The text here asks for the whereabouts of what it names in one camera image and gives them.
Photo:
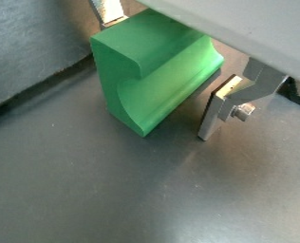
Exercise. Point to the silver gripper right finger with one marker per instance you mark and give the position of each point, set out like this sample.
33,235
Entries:
230,99

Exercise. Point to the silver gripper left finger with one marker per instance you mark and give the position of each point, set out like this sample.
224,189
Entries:
109,12

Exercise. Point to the green arch block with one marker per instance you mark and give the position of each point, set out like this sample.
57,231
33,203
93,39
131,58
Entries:
151,61

